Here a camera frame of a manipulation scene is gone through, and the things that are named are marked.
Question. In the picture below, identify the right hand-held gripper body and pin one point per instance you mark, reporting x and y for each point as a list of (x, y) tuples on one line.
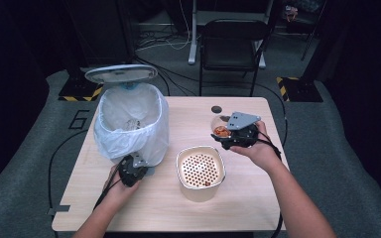
[(243, 137)]

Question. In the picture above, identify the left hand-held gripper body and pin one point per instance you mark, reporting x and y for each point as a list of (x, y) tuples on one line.
[(130, 172)]

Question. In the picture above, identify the red food scraps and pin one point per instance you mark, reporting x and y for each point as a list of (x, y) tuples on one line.
[(221, 131)]

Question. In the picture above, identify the clear plastic cup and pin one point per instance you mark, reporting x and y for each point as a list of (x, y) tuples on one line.
[(216, 123)]

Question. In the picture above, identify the white plastic trash bag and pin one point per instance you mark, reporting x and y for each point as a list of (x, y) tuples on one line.
[(152, 142)]

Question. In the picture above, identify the beige container with perforated strainer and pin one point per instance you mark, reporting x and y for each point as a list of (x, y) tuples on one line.
[(201, 193)]

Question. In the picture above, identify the white and grey-blue trash can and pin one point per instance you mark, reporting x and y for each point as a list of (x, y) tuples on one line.
[(120, 73)]

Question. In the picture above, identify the person's left hand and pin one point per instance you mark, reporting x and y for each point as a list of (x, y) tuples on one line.
[(119, 193)]

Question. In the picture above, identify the person's right hand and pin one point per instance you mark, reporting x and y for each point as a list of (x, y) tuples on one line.
[(261, 155)]

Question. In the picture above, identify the black folding chair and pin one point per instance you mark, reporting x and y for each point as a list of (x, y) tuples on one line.
[(231, 53)]

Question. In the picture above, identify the black stand base hazard stripes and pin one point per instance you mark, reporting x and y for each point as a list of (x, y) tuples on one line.
[(79, 91), (302, 91)]

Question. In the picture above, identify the grey tape strip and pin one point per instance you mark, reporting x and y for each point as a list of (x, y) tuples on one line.
[(59, 209)]

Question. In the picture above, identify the white metal desk frame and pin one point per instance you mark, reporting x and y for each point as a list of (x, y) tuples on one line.
[(192, 39)]

